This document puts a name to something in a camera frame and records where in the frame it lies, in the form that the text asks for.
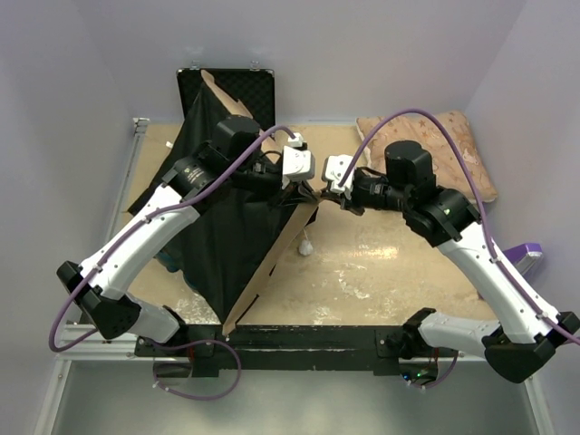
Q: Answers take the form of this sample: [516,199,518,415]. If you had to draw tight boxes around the black poker chip case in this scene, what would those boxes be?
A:
[176,67,276,130]

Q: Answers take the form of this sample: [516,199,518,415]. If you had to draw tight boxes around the white pompom toy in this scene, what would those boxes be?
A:
[297,239,314,256]

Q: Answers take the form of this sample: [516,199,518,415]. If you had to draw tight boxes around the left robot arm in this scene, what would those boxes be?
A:
[56,115,315,355]

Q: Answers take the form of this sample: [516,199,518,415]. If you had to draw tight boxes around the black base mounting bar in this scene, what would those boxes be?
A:
[133,322,459,378]

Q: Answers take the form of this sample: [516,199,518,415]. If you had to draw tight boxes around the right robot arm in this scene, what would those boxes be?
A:
[322,140,579,383]

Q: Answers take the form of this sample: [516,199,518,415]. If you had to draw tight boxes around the aluminium frame rail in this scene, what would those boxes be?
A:
[53,321,538,363]

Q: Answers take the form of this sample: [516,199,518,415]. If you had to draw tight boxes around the purple box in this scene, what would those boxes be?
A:
[504,242,544,279]

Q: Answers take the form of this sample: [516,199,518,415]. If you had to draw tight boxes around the teal double pet bowl stand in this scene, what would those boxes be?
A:
[155,252,180,273]

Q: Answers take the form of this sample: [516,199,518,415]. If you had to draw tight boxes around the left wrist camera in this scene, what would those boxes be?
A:
[282,132,315,189]

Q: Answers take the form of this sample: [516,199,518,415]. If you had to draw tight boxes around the beige patterned pet cushion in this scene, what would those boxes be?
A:
[363,111,498,202]

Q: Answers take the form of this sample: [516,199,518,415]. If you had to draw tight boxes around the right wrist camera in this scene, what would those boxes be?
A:
[322,154,353,199]

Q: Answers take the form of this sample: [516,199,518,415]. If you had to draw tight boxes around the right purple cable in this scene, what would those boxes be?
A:
[342,108,580,345]

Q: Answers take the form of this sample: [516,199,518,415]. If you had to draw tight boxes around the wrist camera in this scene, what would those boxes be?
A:
[322,154,353,199]
[282,132,315,189]

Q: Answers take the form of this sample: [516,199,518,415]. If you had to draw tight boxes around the purple cable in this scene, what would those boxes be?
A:
[342,108,580,345]
[48,124,300,353]

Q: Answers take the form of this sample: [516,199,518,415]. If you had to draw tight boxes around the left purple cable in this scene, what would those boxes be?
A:
[48,124,300,353]

